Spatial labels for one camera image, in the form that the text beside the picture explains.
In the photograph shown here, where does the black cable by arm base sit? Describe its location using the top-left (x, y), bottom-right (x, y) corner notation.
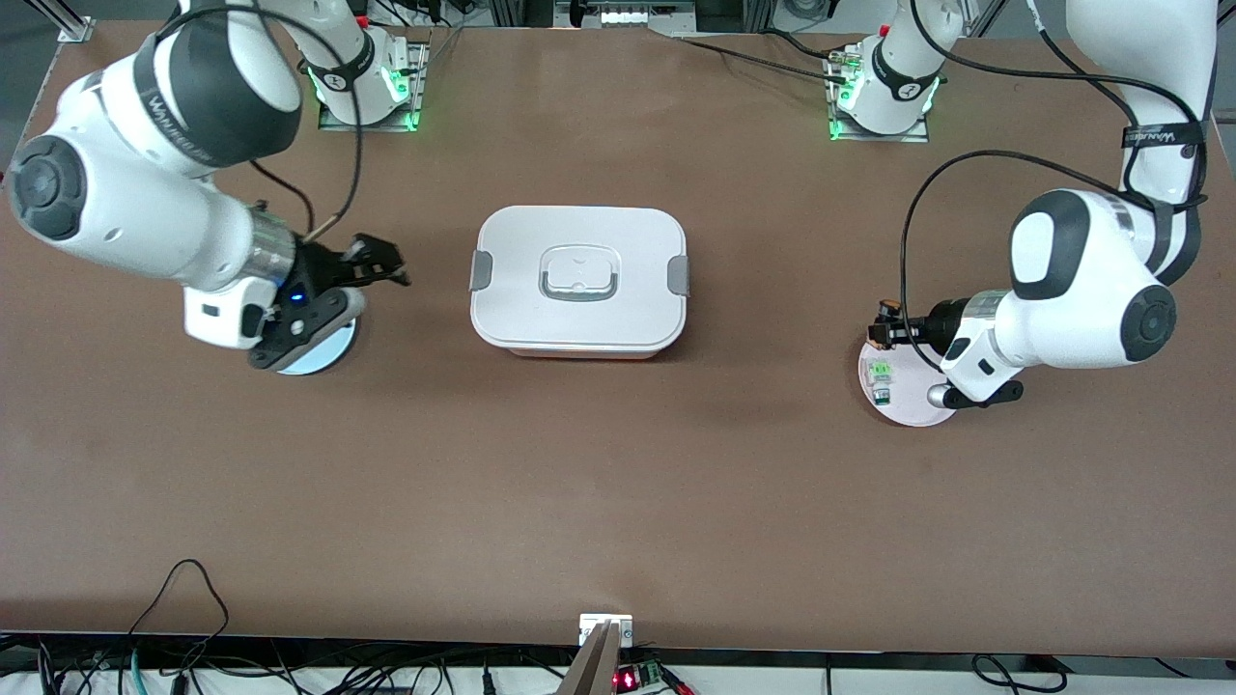
top-left (671, 29), bottom-right (851, 83)

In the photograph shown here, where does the pink round plate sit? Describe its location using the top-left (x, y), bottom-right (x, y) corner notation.
top-left (858, 333), bottom-right (962, 428)

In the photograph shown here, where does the silver camera post foot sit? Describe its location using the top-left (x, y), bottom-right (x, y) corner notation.
top-left (579, 614), bottom-right (634, 648)

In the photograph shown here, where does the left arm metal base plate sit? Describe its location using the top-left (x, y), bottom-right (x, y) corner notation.
top-left (826, 43), bottom-right (933, 144)

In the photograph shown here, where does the light blue round plate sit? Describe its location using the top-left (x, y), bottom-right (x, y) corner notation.
top-left (275, 317), bottom-right (360, 377)

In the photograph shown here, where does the black coiled cable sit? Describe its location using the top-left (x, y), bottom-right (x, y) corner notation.
top-left (970, 654), bottom-right (1063, 694)

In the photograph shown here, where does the thin black looped cable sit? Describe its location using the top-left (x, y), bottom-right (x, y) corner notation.
top-left (128, 558), bottom-right (231, 667)

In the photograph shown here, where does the white lidded lunch box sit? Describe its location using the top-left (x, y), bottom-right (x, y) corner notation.
top-left (469, 205), bottom-right (691, 360)

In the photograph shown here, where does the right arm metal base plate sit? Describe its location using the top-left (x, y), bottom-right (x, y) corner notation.
top-left (319, 39), bottom-right (431, 133)

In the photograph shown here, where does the aluminium camera post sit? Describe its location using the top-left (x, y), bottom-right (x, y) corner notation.
top-left (558, 623), bottom-right (624, 695)

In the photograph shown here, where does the aluminium frame corner bracket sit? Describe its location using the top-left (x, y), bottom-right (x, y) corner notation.
top-left (56, 0), bottom-right (98, 44)

